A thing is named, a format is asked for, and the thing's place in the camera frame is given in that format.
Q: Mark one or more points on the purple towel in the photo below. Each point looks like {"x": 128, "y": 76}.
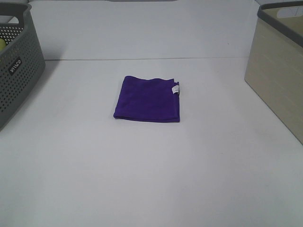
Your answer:
{"x": 148, "y": 100}

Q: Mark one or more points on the beige storage bin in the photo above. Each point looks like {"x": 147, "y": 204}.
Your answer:
{"x": 275, "y": 65}

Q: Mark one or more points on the grey perforated plastic basket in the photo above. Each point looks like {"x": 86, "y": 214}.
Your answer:
{"x": 21, "y": 59}

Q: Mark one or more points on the yellow-green item in basket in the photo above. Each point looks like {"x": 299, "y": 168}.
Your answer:
{"x": 2, "y": 44}

